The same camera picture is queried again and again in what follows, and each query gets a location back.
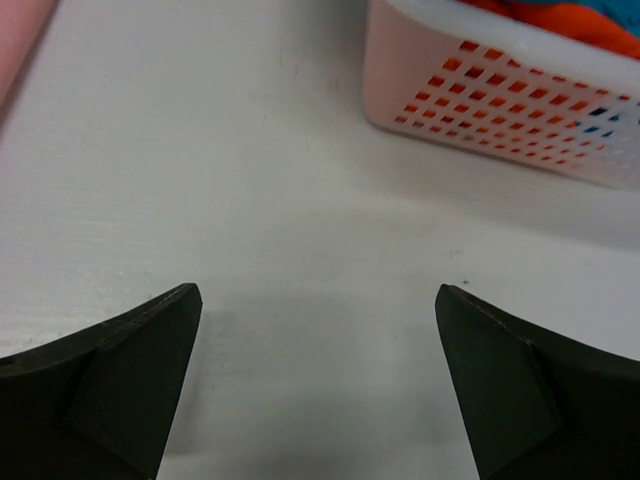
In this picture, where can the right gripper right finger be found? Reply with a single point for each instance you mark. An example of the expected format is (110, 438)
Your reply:
(536, 404)

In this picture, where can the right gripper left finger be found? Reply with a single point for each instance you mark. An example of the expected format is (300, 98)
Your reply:
(100, 403)

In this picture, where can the pink t shirt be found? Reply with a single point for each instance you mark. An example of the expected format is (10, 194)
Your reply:
(23, 24)

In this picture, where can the white plastic basket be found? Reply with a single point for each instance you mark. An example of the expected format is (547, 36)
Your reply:
(450, 73)

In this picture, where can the orange t shirt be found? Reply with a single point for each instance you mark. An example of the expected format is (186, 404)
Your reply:
(618, 42)

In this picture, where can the blue t shirt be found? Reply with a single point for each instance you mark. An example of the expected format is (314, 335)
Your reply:
(570, 18)

